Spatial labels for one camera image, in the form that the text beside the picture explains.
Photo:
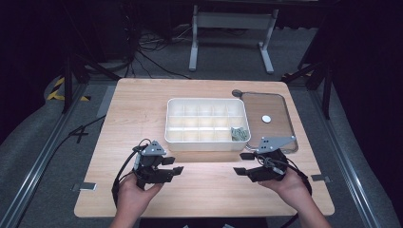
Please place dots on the clear box lid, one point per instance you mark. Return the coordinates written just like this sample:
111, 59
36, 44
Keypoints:
272, 107

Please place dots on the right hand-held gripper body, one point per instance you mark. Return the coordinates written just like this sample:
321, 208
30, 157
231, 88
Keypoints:
269, 164

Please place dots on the person's left hand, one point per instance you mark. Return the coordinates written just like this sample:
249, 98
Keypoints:
134, 199

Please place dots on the green sock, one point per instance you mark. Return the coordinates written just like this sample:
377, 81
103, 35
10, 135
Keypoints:
239, 134

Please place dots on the white round disc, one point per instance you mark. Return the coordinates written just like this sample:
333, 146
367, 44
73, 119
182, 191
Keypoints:
266, 119

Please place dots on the white divided storage box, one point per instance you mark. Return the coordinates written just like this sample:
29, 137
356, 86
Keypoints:
202, 125

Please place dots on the person's right hand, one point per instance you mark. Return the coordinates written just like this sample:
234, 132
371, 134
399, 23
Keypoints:
291, 186

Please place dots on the grey metal stand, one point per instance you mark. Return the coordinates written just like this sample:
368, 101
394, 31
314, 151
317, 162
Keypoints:
233, 22

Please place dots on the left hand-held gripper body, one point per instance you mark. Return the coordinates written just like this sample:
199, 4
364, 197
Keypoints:
150, 171

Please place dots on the grey metal floor rail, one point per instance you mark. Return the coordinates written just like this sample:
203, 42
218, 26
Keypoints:
41, 158
348, 158

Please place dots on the grey table edge bracket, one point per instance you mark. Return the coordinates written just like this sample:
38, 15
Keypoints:
85, 186
320, 178

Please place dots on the black tripod stand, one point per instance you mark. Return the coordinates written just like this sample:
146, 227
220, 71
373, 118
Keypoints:
71, 72
316, 74

